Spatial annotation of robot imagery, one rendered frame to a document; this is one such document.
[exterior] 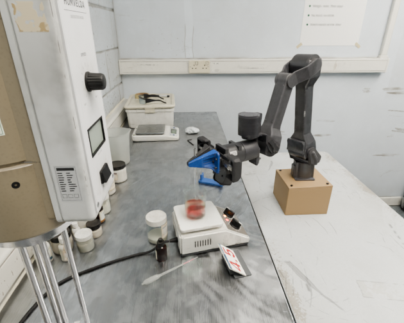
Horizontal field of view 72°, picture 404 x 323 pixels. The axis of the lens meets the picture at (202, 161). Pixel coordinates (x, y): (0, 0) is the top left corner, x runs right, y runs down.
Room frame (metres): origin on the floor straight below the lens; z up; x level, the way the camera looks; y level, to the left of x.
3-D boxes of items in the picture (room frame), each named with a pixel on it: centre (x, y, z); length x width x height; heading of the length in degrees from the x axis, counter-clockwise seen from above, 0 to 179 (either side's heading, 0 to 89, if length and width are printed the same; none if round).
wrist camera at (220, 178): (0.69, -0.06, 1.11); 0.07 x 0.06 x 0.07; 32
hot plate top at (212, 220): (0.65, 0.01, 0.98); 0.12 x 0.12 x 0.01; 15
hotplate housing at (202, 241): (0.66, -0.01, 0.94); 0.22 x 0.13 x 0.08; 105
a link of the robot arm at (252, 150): (0.72, -0.13, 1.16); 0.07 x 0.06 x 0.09; 119
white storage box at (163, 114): (1.85, 0.34, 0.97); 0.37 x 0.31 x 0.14; 6
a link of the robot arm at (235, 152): (0.68, -0.07, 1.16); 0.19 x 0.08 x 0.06; 29
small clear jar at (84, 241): (0.61, 0.33, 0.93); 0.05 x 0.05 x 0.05
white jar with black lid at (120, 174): (1.02, 0.34, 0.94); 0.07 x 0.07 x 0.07
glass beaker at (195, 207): (0.65, 0.02, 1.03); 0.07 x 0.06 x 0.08; 11
